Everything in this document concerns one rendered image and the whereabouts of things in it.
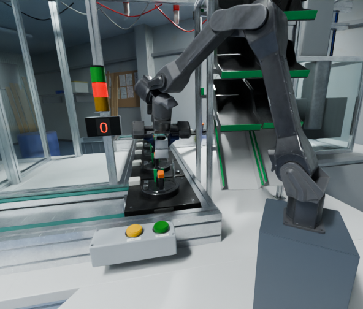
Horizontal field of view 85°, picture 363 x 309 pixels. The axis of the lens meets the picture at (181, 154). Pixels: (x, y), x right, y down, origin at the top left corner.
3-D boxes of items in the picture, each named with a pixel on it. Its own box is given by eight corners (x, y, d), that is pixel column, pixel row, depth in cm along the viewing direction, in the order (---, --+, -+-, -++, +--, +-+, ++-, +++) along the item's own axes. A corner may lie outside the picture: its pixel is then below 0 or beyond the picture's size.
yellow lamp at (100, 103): (108, 111, 72) (106, 97, 71) (94, 111, 71) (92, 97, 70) (110, 110, 77) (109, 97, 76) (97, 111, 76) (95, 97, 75)
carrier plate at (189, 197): (200, 208, 64) (200, 202, 64) (124, 217, 61) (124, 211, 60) (186, 180, 87) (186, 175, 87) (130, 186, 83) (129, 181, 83)
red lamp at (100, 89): (106, 96, 71) (105, 82, 70) (92, 97, 70) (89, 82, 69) (109, 97, 76) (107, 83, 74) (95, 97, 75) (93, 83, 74)
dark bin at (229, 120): (260, 130, 65) (265, 110, 60) (219, 132, 65) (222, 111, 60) (239, 95, 86) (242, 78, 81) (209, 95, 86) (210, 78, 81)
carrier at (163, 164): (185, 179, 89) (184, 152, 86) (130, 184, 85) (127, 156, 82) (176, 163, 112) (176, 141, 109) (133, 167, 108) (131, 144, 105)
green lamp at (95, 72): (105, 81, 70) (103, 67, 68) (89, 81, 69) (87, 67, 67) (107, 83, 74) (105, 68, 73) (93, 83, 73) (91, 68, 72)
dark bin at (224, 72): (263, 78, 60) (270, 51, 56) (221, 80, 61) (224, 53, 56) (241, 54, 82) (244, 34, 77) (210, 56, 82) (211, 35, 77)
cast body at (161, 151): (168, 158, 66) (168, 137, 65) (155, 158, 66) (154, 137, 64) (166, 152, 74) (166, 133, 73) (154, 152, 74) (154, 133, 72)
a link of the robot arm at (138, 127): (194, 119, 58) (191, 105, 62) (129, 119, 55) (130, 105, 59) (190, 138, 65) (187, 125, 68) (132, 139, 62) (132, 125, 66)
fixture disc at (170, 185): (182, 197, 68) (182, 191, 67) (141, 202, 66) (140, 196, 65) (176, 181, 81) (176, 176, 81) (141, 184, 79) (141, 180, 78)
